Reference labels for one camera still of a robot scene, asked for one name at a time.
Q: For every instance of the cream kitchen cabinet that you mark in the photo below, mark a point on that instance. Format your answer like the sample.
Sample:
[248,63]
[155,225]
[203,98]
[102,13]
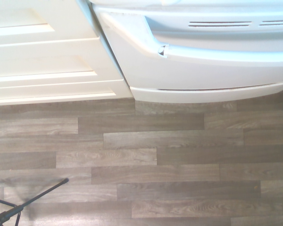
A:
[44,51]

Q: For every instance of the white oven drawer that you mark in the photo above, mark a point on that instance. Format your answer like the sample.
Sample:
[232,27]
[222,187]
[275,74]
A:
[191,94]
[202,35]

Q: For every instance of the white oven bottom drawer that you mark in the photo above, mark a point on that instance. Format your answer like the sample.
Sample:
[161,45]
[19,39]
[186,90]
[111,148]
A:
[191,94]

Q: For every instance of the black tripod stand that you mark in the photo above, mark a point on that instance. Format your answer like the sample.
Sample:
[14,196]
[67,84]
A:
[26,203]

